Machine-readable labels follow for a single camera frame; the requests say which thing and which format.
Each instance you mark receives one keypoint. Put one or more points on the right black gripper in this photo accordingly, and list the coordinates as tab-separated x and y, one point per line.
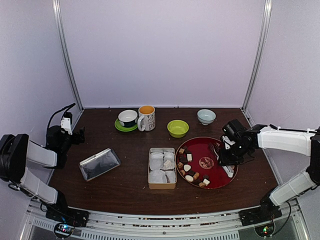
225	161

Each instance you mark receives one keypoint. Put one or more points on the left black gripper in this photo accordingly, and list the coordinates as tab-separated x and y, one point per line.
76	140

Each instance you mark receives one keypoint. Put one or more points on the metal serving tongs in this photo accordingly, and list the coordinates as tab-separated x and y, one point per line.
215	149

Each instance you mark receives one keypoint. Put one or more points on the bear print tin lid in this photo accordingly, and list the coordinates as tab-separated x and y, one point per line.
99	164

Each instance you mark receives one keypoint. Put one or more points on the round red tray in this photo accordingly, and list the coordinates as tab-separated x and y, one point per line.
203	162

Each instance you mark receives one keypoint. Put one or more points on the white rectangular chocolate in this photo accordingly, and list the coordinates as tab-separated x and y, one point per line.
167	164

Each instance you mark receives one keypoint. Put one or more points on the beige tin box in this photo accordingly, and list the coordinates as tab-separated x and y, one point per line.
159	177

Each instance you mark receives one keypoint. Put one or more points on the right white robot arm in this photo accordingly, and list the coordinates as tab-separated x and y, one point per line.
294	155

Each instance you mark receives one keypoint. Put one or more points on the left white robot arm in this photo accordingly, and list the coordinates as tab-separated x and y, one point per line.
18	154

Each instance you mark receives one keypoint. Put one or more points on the white chocolate cube front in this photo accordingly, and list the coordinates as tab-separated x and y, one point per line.
206	181

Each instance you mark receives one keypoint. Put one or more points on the caramel ridged chocolate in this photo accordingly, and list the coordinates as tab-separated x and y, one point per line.
196	175

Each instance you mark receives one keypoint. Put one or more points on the white block chocolate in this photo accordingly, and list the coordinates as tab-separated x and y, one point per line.
189	157

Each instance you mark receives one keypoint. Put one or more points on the dark striped square chocolate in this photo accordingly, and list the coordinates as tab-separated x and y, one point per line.
191	172

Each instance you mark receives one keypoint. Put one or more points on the dark leaf chocolate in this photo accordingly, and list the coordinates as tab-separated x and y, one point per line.
186	149

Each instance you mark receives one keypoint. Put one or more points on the white heart chocolate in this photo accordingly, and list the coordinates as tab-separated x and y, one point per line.
186	167

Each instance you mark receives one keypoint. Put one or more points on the dark rose chocolate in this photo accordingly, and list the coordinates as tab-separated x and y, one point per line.
182	159

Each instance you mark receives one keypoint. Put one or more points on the white oval chocolate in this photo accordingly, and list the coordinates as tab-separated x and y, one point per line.
189	178

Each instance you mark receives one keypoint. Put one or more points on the pale blue bowl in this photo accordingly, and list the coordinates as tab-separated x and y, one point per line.
206	116

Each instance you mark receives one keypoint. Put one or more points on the white and navy cup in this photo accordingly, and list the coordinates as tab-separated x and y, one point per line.
128	118

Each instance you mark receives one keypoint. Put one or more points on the lime green bowl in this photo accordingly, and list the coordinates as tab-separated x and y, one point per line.
177	128

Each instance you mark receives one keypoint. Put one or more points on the patterned mug yellow inside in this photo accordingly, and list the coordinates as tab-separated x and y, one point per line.
146	118

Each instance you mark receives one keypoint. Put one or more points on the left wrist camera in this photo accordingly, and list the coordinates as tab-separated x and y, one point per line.
66	123

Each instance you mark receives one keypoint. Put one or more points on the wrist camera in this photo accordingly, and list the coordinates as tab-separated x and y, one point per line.
232	133
66	123

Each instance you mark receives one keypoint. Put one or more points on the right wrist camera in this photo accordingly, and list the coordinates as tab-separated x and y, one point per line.
232	133

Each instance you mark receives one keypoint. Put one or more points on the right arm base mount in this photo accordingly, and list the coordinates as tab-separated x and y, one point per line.
262	221

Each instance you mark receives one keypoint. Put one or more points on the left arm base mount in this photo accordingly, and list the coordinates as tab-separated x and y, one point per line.
67	222

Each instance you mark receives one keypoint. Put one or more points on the front metal rail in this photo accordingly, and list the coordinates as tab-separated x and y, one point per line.
224	225

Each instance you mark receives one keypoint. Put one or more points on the right aluminium frame post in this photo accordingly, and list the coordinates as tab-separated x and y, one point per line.
264	30

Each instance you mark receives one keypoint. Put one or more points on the aluminium frame post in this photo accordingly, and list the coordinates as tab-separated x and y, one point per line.
264	30
65	53

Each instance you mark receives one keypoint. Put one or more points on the left aluminium frame post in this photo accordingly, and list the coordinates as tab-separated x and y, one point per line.
65	53

